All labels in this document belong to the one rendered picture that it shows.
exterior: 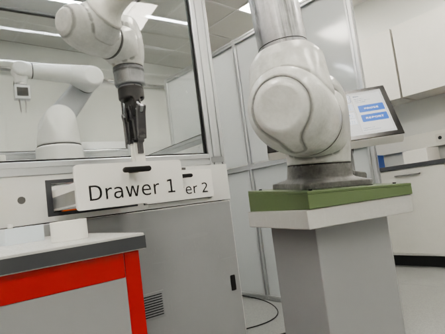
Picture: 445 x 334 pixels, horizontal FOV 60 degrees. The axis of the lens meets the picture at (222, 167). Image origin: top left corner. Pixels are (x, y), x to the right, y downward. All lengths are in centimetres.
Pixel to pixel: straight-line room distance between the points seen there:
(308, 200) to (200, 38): 107
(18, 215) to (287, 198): 80
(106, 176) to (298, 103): 53
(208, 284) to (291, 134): 96
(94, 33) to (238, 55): 223
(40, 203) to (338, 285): 89
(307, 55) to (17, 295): 63
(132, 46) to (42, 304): 75
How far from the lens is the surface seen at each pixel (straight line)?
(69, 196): 111
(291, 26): 80
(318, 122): 70
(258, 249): 308
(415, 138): 443
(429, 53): 414
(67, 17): 106
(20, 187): 130
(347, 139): 94
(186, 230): 147
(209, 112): 160
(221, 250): 156
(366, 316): 95
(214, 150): 158
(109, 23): 108
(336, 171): 91
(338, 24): 267
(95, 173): 99
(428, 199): 371
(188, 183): 147
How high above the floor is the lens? 80
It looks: 5 degrees up
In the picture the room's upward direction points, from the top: 7 degrees counter-clockwise
